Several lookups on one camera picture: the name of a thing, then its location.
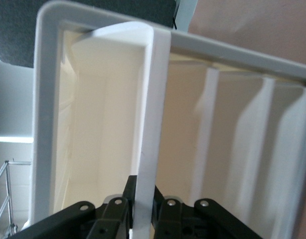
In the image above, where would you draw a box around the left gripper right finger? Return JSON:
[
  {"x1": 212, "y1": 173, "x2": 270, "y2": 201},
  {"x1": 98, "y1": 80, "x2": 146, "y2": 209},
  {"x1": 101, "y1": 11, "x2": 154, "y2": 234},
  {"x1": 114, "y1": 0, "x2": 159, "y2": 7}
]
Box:
[{"x1": 150, "y1": 185, "x2": 265, "y2": 239}]

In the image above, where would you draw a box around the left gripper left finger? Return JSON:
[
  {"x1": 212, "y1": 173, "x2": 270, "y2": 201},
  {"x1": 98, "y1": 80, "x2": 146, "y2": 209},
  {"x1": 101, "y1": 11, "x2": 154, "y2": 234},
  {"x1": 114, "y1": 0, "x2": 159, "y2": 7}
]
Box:
[{"x1": 8, "y1": 175, "x2": 138, "y2": 239}]

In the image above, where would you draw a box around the white drawer cabinet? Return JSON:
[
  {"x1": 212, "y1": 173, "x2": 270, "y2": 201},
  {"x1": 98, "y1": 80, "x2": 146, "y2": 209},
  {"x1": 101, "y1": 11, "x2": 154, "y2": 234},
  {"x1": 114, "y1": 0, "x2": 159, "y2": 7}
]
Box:
[{"x1": 30, "y1": 0, "x2": 306, "y2": 239}]

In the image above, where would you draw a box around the grey metal beam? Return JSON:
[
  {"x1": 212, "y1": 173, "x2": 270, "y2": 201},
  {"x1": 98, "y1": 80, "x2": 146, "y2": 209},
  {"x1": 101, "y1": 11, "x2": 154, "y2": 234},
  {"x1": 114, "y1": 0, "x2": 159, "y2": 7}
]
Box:
[{"x1": 172, "y1": 0, "x2": 199, "y2": 33}]

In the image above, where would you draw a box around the brown table cover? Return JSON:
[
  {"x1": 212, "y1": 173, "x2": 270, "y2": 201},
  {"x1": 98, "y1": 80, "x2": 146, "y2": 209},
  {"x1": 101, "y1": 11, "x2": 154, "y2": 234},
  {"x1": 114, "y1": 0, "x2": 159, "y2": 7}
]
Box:
[{"x1": 187, "y1": 0, "x2": 306, "y2": 73}]

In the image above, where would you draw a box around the chrome wire rack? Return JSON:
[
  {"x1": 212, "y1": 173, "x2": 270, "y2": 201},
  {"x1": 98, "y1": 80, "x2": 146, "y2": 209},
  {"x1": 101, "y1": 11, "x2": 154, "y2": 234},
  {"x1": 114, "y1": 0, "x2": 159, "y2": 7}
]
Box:
[{"x1": 0, "y1": 159, "x2": 31, "y2": 236}]

